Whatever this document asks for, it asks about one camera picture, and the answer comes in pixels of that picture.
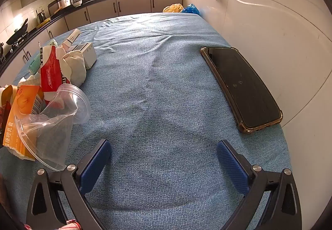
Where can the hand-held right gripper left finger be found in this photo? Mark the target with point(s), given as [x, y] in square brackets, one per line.
[94, 167]

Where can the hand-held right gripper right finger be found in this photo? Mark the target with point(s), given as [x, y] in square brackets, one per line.
[230, 167]

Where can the large clear plastic cup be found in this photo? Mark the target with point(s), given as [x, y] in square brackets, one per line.
[46, 141]

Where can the small clear plastic cup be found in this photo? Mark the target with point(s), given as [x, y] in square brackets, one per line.
[75, 105]

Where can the orange medicine box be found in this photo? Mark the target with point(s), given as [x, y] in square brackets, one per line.
[23, 103]

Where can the red white toothpaste tube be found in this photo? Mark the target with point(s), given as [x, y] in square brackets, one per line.
[50, 74]

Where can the small white blue box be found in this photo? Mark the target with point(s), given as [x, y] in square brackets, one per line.
[89, 57]

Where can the mint green box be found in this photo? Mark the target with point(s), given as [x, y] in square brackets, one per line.
[33, 65]

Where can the long white medicine box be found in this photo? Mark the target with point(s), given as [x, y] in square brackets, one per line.
[72, 37]

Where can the blue tablecloth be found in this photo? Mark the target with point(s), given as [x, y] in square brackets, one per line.
[155, 90]

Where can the gas stove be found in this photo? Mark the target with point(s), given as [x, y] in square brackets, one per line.
[19, 42]

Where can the black wok pan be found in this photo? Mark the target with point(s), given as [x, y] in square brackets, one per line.
[16, 34]

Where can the steel kettle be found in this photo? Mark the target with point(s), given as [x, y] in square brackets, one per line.
[41, 17]

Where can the blue plastic bag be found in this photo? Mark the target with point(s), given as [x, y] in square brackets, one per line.
[190, 9]

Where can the grey kitchen base cabinets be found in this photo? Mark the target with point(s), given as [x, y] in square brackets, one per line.
[134, 4]

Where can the steel rice cooker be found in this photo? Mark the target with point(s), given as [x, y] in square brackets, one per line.
[61, 1]

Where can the yellow plastic bag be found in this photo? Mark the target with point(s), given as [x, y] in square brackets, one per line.
[173, 8]

